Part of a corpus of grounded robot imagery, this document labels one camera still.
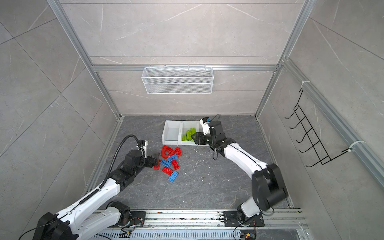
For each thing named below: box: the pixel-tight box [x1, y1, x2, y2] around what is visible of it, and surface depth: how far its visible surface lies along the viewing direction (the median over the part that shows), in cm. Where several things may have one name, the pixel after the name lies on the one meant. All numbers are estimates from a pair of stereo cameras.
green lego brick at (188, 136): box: [186, 130, 193, 142], surface depth 105 cm
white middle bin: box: [179, 120, 200, 146], surface depth 106 cm
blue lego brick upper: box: [167, 154, 179, 162], surface depth 96 cm
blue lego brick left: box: [160, 159, 172, 168], surface depth 94 cm
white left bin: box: [162, 120, 183, 145], surface depth 108 cm
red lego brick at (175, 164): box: [171, 159, 180, 171], surface depth 92 cm
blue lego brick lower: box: [168, 170, 179, 183], surface depth 88 cm
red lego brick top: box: [175, 146, 183, 157], surface depth 100 cm
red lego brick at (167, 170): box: [162, 166, 174, 176], surface depth 90 cm
